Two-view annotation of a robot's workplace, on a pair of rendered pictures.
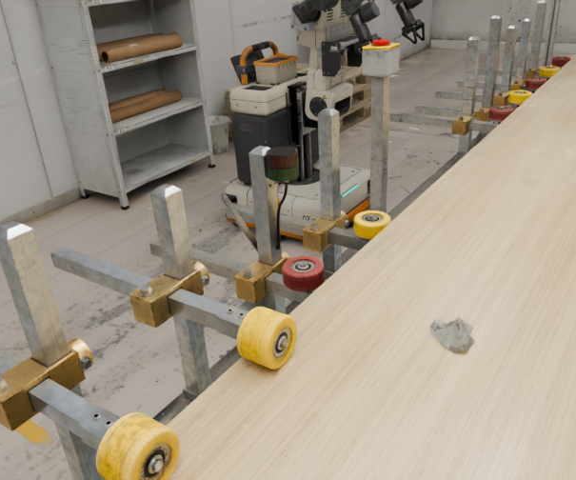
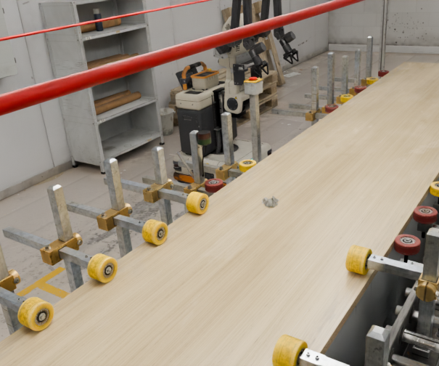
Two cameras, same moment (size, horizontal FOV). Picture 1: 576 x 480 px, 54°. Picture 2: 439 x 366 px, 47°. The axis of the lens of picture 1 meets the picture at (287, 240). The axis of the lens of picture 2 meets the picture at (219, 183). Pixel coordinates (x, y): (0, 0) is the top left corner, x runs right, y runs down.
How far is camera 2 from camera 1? 1.14 m
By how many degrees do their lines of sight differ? 3
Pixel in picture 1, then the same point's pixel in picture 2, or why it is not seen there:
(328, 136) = (226, 125)
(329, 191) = (228, 151)
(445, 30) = (339, 37)
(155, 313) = (153, 197)
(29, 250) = (115, 167)
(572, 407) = (305, 220)
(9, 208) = (27, 173)
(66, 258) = not seen: hidden behind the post
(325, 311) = (221, 197)
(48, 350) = (118, 204)
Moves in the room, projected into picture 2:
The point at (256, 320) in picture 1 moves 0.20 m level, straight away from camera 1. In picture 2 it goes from (193, 194) to (190, 175)
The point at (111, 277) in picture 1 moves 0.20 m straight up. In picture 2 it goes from (133, 185) to (125, 139)
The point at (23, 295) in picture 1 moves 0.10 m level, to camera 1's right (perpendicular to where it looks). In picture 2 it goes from (112, 183) to (140, 180)
